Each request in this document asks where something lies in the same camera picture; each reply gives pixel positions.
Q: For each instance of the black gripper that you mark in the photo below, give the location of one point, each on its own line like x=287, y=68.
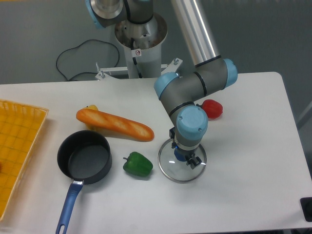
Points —
x=184, y=153

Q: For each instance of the glass lid blue knob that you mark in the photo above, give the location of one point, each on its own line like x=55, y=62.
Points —
x=176, y=170

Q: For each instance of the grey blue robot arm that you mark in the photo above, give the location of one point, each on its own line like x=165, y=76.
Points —
x=178, y=94

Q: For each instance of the red toy bell pepper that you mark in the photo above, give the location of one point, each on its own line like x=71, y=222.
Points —
x=212, y=108

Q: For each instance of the green toy bell pepper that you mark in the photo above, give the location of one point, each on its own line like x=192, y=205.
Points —
x=137, y=164

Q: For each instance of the toy baguette bread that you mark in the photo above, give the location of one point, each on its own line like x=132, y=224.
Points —
x=115, y=124

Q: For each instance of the black device at table edge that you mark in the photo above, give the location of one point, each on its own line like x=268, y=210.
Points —
x=306, y=205

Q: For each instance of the yellow plastic basket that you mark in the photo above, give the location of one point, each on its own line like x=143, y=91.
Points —
x=20, y=125

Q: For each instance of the black saucepan blue handle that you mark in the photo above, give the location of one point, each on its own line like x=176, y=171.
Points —
x=84, y=157

